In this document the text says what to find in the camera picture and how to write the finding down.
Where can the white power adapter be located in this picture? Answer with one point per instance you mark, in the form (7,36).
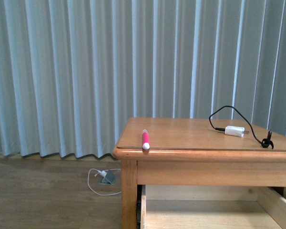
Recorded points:
(235,131)

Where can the pink marker white caps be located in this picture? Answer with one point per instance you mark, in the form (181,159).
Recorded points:
(145,140)

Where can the pale green pleated curtain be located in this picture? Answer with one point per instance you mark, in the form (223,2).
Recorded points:
(72,72)

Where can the wooden nightstand cabinet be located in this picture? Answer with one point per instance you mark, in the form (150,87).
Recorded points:
(188,152)

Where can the wooden drawer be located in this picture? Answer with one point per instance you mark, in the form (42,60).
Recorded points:
(210,207)

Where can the white floor charger plug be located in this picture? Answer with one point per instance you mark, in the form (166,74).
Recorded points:
(102,173)

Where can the open metal floor socket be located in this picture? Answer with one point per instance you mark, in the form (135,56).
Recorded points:
(110,178)

